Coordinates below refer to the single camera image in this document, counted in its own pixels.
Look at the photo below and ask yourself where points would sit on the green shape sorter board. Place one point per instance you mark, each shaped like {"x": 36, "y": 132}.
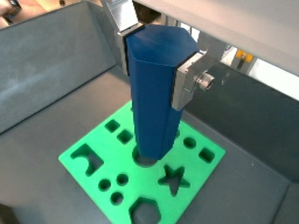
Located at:
{"x": 119, "y": 182}

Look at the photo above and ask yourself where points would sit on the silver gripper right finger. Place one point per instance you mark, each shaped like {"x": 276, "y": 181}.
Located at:
{"x": 191, "y": 74}

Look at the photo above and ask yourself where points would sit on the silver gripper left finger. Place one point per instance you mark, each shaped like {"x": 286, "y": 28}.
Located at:
{"x": 122, "y": 15}

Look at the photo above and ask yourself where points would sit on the blue hexagonal prism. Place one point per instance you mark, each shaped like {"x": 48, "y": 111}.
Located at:
{"x": 156, "y": 50}

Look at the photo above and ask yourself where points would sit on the grey plastic bin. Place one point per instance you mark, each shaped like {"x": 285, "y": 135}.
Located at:
{"x": 246, "y": 116}

